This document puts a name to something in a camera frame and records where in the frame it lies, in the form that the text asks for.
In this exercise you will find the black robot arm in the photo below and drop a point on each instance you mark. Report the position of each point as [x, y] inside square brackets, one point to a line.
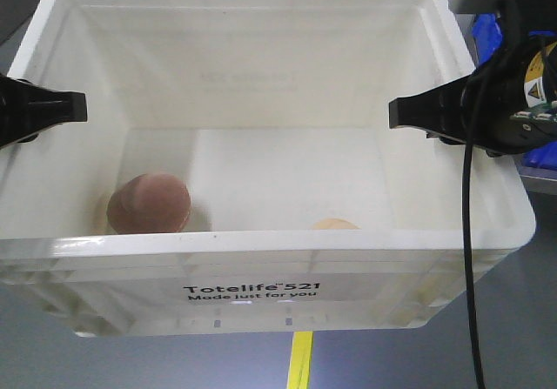
[519, 20]

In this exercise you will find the yellow tennis ball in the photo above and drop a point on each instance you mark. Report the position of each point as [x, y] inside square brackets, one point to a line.
[334, 224]

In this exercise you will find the white plastic tote box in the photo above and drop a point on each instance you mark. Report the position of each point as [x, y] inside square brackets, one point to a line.
[275, 115]

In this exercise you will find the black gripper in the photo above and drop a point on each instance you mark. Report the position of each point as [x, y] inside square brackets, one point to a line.
[514, 99]

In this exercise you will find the yellow floor tape line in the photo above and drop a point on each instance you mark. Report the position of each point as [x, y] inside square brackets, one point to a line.
[300, 362]

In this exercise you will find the blue storage bin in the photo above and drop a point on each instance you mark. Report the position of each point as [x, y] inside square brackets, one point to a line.
[487, 38]

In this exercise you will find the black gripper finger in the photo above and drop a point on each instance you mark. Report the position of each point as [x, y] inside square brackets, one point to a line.
[28, 109]

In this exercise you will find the pink worn tennis ball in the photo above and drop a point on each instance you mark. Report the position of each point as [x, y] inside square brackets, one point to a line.
[150, 203]

